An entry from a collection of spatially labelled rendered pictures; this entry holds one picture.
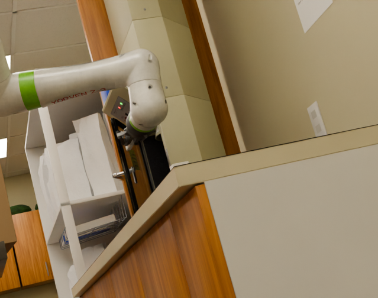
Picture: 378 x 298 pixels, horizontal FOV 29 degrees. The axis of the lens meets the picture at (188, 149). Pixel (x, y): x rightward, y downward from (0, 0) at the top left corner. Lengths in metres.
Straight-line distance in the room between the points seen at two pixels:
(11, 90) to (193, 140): 0.66
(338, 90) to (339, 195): 0.83
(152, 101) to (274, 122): 0.70
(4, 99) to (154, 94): 0.44
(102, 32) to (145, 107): 0.95
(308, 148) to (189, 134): 1.10
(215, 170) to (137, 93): 0.79
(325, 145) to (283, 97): 1.12
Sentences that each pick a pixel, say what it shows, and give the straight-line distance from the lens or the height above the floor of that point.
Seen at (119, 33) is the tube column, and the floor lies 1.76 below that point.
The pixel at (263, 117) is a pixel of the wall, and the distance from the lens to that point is 2.77.
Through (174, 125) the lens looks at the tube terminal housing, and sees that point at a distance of 2.52.
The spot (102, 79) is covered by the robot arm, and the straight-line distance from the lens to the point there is 2.18.
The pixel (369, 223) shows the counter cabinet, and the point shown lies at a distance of 1.48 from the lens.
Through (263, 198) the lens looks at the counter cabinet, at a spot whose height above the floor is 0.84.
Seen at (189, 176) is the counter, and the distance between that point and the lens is 1.37.
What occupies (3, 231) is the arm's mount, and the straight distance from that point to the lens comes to 1.75.
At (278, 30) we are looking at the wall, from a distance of 2.55.
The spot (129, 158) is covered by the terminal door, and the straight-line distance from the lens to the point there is 2.57.
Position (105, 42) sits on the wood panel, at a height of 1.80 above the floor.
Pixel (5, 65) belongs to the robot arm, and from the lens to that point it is 2.20.
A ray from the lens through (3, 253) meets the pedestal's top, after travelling 1.70.
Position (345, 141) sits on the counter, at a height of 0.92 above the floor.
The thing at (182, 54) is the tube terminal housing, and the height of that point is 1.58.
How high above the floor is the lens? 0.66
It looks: 13 degrees up
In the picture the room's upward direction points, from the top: 15 degrees counter-clockwise
